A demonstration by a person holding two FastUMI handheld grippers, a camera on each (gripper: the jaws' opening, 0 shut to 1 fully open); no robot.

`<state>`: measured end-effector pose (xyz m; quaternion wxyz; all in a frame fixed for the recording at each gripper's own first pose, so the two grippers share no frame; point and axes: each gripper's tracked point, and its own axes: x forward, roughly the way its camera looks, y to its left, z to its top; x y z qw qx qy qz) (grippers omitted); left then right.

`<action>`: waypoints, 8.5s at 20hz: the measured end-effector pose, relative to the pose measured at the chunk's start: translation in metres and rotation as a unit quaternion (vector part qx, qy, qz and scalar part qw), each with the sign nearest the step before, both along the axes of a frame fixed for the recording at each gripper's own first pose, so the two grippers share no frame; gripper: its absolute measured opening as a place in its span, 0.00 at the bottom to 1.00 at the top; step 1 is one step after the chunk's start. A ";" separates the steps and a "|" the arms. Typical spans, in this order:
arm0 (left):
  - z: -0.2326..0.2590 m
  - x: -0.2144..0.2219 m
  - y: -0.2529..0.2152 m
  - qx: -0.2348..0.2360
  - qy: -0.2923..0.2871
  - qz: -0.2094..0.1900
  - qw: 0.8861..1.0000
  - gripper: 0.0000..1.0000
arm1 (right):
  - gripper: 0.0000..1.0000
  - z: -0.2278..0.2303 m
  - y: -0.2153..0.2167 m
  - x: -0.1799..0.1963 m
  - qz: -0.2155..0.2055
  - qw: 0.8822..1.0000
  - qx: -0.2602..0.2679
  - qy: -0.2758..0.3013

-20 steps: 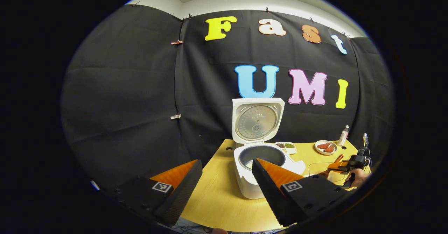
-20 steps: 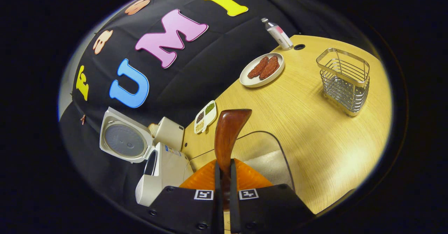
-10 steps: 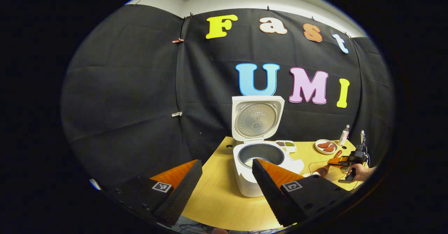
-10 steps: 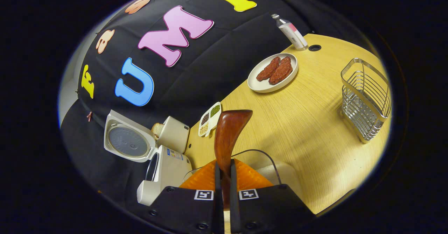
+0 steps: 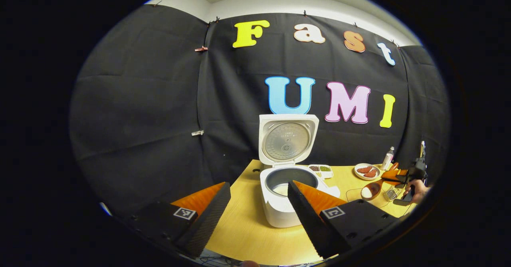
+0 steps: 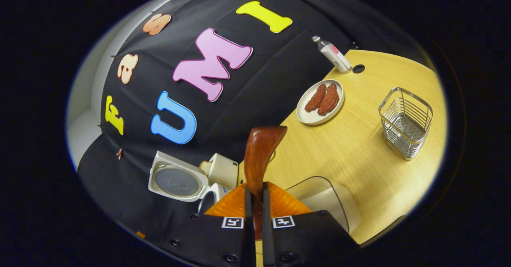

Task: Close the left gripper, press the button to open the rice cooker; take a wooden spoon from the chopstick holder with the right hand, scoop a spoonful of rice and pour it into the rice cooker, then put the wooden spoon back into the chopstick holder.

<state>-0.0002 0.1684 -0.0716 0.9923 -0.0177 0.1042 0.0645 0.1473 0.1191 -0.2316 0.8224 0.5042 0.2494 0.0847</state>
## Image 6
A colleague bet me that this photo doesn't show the white rice cooker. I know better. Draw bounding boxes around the white rice cooker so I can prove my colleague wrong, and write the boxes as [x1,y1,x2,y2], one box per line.
[148,150,236,216]

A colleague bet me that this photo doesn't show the clear rice container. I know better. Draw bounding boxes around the clear rice container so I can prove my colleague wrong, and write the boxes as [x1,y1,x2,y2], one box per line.
[284,175,362,235]

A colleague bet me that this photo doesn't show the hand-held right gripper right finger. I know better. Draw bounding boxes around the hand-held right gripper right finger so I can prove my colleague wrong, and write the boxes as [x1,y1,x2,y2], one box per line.
[261,181,360,267]

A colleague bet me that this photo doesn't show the white round plate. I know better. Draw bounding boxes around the white round plate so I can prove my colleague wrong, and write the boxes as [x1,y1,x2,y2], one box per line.
[296,79,345,125]

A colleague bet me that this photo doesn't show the red sausage piece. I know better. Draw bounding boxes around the red sausage piece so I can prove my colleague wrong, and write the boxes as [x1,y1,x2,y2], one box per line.
[305,83,327,113]
[318,83,340,116]

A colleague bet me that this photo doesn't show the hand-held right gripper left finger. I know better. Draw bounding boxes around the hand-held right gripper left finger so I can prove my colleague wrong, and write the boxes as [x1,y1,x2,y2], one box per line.
[166,182,256,267]

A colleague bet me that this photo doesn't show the metal wire chopstick holder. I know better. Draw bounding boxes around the metal wire chopstick holder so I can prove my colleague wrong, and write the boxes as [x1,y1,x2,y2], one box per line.
[378,87,434,161]

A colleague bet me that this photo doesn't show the small clear bottle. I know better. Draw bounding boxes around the small clear bottle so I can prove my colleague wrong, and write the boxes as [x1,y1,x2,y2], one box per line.
[312,36,353,74]

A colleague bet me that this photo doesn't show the brown wooden spoon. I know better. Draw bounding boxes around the brown wooden spoon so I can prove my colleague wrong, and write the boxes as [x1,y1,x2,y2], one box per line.
[244,125,288,239]

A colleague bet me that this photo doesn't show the black backdrop cloth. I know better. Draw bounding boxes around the black backdrop cloth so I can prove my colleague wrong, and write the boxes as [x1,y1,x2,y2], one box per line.
[78,0,436,255]

